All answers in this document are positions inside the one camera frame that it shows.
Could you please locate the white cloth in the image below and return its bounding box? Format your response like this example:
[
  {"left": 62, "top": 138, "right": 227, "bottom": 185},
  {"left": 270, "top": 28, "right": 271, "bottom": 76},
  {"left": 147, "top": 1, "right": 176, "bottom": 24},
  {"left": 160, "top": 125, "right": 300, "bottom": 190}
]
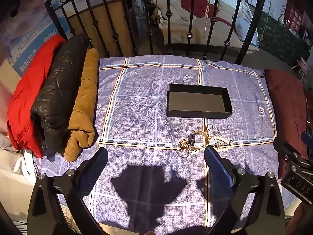
[{"left": 0, "top": 134, "right": 38, "bottom": 185}]

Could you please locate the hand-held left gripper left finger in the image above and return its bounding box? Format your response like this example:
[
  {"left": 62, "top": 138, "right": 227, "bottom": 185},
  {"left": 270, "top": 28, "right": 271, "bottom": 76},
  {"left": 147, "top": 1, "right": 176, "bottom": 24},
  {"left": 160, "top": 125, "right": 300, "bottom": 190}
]
[{"left": 28, "top": 147, "right": 109, "bottom": 235}]

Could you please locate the maroon jacket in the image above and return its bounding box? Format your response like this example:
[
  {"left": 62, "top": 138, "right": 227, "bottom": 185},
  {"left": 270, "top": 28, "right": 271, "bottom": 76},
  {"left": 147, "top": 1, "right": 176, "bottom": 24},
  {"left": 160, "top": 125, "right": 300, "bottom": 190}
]
[{"left": 264, "top": 69, "right": 310, "bottom": 179}]

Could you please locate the red cushion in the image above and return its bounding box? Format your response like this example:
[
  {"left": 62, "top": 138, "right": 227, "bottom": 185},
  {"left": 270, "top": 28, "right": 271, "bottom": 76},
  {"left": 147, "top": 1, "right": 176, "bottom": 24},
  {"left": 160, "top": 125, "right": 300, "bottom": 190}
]
[{"left": 180, "top": 0, "right": 236, "bottom": 28}]

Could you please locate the rope with tassel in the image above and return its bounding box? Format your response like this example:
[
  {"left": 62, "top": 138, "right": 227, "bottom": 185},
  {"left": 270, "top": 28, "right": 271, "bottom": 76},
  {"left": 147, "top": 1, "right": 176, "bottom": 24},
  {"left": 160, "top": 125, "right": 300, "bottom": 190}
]
[{"left": 202, "top": 0, "right": 214, "bottom": 40}]

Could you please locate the black iron bed frame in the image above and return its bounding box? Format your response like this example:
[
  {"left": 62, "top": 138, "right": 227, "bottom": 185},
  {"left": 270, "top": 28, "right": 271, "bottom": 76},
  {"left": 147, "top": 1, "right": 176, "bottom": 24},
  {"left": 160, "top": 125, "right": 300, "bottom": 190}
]
[{"left": 44, "top": 0, "right": 269, "bottom": 65}]

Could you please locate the blue plaid bedsheet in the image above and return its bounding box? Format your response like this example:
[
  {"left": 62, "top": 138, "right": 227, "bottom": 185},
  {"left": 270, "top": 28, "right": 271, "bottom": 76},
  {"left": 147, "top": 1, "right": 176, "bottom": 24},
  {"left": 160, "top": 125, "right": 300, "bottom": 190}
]
[{"left": 33, "top": 54, "right": 297, "bottom": 235}]

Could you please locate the wall poster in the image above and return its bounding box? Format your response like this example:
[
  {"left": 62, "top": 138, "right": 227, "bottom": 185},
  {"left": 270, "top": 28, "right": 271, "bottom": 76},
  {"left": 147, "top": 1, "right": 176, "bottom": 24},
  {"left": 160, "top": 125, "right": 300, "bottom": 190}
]
[{"left": 0, "top": 4, "right": 60, "bottom": 75}]

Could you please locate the knotted rope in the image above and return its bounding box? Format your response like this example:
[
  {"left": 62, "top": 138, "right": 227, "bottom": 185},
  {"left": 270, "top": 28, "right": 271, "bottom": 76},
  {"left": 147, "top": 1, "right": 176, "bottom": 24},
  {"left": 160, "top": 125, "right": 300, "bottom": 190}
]
[{"left": 151, "top": 0, "right": 164, "bottom": 28}]

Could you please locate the red cabinet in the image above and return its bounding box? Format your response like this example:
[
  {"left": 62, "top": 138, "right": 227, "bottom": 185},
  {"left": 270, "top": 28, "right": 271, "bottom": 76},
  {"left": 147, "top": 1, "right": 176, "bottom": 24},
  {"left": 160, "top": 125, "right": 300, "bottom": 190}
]
[{"left": 285, "top": 0, "right": 307, "bottom": 35}]

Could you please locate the gold wrist watch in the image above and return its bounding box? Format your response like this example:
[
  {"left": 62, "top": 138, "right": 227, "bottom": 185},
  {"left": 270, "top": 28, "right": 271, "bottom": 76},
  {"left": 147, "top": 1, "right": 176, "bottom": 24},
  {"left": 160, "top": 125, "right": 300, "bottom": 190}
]
[{"left": 188, "top": 130, "right": 211, "bottom": 151}]

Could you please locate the silver hoop earring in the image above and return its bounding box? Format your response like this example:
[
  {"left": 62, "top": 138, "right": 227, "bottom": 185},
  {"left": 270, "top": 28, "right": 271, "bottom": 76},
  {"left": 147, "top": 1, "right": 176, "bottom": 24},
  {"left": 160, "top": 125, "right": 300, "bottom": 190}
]
[{"left": 207, "top": 124, "right": 222, "bottom": 138}]

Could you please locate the cream sofa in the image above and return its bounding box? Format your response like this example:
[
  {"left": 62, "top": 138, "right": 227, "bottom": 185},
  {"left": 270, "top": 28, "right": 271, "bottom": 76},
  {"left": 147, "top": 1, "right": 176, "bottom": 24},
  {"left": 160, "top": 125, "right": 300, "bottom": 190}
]
[{"left": 155, "top": 0, "right": 260, "bottom": 53}]

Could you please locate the pink stool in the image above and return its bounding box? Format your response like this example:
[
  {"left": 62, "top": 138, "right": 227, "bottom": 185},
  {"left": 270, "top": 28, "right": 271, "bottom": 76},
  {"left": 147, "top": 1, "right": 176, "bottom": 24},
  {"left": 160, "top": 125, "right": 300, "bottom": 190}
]
[{"left": 291, "top": 57, "right": 310, "bottom": 79}]

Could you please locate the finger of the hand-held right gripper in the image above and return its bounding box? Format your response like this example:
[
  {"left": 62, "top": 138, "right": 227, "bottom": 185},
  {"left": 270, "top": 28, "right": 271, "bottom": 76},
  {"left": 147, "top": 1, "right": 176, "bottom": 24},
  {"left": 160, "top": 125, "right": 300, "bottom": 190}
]
[
  {"left": 301, "top": 131, "right": 313, "bottom": 151},
  {"left": 273, "top": 141, "right": 298, "bottom": 178}
]

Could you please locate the tan suede jacket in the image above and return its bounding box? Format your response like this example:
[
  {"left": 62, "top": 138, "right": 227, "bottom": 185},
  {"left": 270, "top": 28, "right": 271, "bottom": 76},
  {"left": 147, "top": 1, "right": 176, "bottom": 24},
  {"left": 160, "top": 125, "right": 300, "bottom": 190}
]
[{"left": 64, "top": 48, "right": 99, "bottom": 162}]

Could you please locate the wooden board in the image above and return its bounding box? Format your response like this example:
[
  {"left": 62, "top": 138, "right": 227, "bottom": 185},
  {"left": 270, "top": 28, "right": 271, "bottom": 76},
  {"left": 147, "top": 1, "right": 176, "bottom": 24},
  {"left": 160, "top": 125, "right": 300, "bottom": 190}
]
[{"left": 61, "top": 0, "right": 139, "bottom": 57}]

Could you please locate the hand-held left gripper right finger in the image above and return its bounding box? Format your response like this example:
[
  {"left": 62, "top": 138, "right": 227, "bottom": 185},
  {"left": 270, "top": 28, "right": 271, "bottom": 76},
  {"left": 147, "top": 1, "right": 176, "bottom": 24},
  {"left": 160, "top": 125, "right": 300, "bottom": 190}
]
[{"left": 204, "top": 146, "right": 286, "bottom": 235}]

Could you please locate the white pearl bracelet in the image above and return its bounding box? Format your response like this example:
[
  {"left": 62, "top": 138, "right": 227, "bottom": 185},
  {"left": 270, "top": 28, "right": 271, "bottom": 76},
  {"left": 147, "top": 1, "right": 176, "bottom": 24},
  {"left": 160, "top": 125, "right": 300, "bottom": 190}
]
[{"left": 210, "top": 136, "right": 233, "bottom": 153}]

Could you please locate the red puffer jacket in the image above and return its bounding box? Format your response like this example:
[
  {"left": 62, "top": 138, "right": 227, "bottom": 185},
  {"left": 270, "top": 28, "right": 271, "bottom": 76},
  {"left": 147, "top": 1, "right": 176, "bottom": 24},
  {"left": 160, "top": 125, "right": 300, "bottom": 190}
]
[{"left": 7, "top": 34, "right": 66, "bottom": 159}]

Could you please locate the black cardboard box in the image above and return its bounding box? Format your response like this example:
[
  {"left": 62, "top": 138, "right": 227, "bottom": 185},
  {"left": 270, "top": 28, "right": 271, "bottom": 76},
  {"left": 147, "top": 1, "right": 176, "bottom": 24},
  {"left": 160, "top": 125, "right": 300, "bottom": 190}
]
[{"left": 167, "top": 83, "right": 233, "bottom": 119}]

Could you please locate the light blue pillow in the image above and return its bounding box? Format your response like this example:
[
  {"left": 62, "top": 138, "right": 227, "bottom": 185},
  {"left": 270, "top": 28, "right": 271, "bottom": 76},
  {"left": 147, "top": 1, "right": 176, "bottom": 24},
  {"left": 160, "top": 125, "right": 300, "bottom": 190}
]
[{"left": 235, "top": 17, "right": 260, "bottom": 47}]

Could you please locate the black puffer jacket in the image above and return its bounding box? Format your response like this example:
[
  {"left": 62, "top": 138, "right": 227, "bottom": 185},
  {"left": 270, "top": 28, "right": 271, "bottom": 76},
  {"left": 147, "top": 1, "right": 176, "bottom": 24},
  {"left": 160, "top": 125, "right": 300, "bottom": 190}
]
[{"left": 30, "top": 33, "right": 90, "bottom": 155}]

